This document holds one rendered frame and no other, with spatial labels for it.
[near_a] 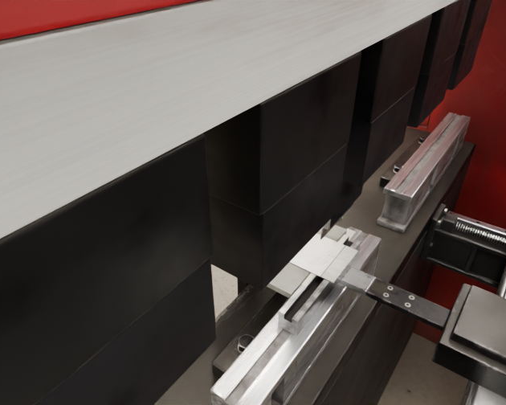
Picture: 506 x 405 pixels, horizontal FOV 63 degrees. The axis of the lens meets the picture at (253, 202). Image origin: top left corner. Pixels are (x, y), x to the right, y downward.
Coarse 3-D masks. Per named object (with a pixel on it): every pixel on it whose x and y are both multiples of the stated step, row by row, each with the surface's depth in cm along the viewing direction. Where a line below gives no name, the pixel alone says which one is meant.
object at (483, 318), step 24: (360, 288) 58; (384, 288) 58; (480, 288) 54; (408, 312) 55; (432, 312) 55; (456, 312) 52; (480, 312) 51; (504, 312) 51; (456, 336) 48; (480, 336) 48; (504, 336) 48; (432, 360) 51; (456, 360) 48; (480, 360) 47; (504, 360) 46; (480, 384) 48; (504, 384) 46
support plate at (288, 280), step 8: (320, 232) 69; (328, 232) 69; (336, 232) 69; (344, 232) 69; (336, 240) 67; (288, 264) 63; (280, 272) 61; (288, 272) 61; (296, 272) 61; (304, 272) 61; (272, 280) 60; (280, 280) 60; (288, 280) 60; (296, 280) 60; (272, 288) 60; (280, 288) 59; (288, 288) 59; (296, 288) 59; (288, 296) 58
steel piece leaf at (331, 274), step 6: (342, 252) 65; (348, 252) 65; (354, 252) 65; (336, 258) 64; (342, 258) 64; (348, 258) 64; (330, 264) 62; (336, 264) 62; (342, 264) 62; (330, 270) 61; (336, 270) 61; (342, 270) 61; (324, 276) 60; (330, 276) 60; (336, 276) 60
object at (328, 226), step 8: (344, 184) 52; (352, 184) 55; (344, 192) 53; (352, 192) 56; (360, 192) 59; (344, 200) 54; (352, 200) 57; (344, 208) 56; (336, 216) 54; (328, 224) 53
